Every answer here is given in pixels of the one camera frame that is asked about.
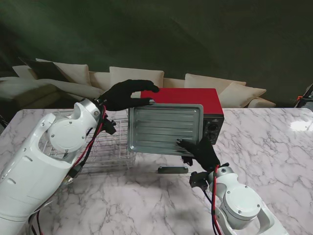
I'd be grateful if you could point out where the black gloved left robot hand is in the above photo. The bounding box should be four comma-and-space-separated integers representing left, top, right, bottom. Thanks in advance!
99, 79, 159, 112

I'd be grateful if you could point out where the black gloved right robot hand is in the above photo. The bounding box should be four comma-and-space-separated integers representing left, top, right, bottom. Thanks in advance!
176, 137, 221, 171

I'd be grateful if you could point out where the glass oven door black handle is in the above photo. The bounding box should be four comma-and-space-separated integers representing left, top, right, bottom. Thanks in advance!
140, 156, 196, 177

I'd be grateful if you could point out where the silver ribbed baking tray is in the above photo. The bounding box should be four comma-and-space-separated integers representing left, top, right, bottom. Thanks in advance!
127, 102, 204, 157

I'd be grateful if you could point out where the red toaster oven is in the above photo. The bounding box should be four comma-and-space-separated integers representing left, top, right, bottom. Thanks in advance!
140, 87, 225, 145

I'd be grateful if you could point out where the beige sofa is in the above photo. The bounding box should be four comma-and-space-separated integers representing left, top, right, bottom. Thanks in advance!
0, 58, 277, 110

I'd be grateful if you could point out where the long cream sofa seat cushion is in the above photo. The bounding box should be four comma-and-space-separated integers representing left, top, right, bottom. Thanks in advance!
0, 77, 105, 101

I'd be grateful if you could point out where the dark brown sofa cushion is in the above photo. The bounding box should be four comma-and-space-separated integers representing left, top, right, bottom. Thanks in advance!
19, 58, 71, 83

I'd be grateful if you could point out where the black stand with orange clip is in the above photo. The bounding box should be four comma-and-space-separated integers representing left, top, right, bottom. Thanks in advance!
292, 83, 313, 108

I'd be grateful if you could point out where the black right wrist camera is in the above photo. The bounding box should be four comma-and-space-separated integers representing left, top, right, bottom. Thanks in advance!
189, 171, 210, 190

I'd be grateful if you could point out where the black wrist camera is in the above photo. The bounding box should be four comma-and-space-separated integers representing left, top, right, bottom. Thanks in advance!
104, 118, 117, 135
189, 171, 210, 190

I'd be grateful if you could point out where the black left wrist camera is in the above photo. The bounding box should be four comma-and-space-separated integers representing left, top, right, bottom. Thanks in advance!
104, 118, 117, 135

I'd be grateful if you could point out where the red black right arm cable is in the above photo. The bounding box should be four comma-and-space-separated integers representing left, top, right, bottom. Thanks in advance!
204, 165, 223, 235

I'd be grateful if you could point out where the red black arm cable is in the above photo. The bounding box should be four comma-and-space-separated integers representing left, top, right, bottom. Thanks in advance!
29, 105, 108, 235
204, 165, 223, 235

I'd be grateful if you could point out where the white wire dish rack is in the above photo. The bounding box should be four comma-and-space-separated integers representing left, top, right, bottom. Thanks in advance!
40, 110, 136, 171

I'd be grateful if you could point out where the red black left arm cable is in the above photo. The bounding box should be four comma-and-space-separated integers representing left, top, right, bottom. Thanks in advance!
29, 105, 108, 235

